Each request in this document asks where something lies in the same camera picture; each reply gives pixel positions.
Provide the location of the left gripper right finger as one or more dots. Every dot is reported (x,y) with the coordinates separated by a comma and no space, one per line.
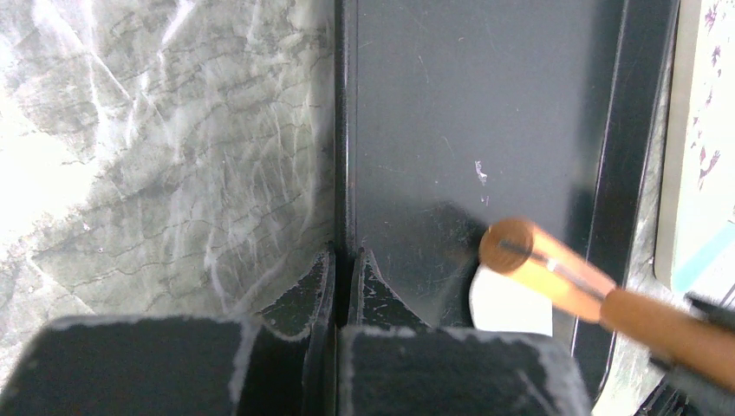
(391,363)

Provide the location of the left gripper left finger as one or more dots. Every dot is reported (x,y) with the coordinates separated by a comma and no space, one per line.
(269,363)

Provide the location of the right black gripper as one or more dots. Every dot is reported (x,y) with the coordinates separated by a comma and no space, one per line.
(696,350)

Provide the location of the wooden double-ended dough roller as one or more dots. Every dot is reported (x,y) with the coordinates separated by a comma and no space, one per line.
(521,250)

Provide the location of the white dough ball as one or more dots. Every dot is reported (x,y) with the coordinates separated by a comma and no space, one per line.
(498,303)

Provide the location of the black baking tray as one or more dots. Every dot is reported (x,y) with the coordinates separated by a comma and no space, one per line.
(452,115)

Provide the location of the green floral tray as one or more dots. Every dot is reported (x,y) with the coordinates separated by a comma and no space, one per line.
(696,219)

